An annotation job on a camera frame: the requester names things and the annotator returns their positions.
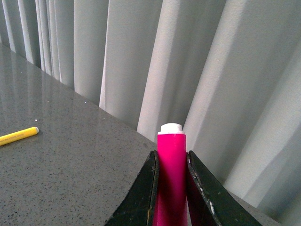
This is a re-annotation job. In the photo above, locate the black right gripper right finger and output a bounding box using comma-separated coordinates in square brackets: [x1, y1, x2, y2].
[187, 151, 261, 226]

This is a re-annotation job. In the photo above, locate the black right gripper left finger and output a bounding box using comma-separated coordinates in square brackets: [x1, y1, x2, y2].
[105, 151, 160, 226]

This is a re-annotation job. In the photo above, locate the pink pen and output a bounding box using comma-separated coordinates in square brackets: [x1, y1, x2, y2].
[153, 123, 188, 226]

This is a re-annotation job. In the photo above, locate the grey pleated curtain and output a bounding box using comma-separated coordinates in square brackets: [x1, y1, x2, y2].
[0, 0, 301, 226]

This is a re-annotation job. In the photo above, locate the yellow pen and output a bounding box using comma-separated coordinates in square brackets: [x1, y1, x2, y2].
[0, 127, 39, 146]

